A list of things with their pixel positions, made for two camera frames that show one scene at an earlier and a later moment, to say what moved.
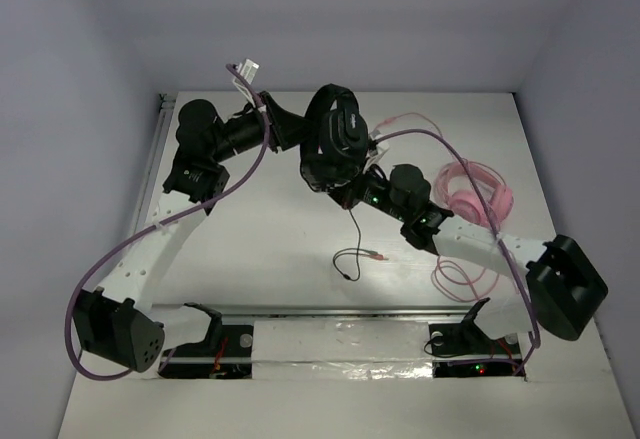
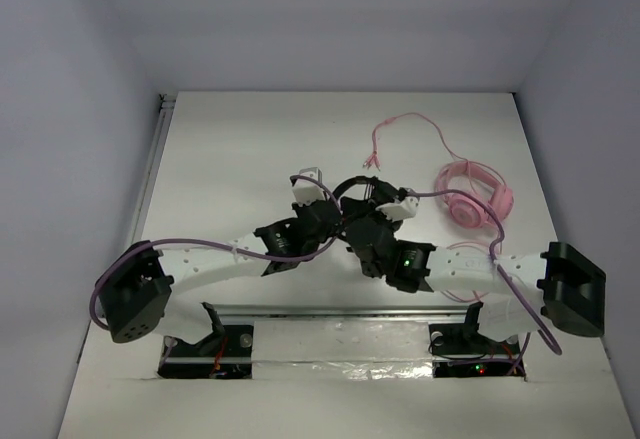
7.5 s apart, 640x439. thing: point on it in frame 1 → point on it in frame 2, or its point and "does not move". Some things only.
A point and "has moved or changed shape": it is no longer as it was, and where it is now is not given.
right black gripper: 353,196 → 360,208
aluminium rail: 474,311 does not move
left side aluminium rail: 165,110 does not move
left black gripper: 275,122 → 331,211
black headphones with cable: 334,138 has moved or changed shape
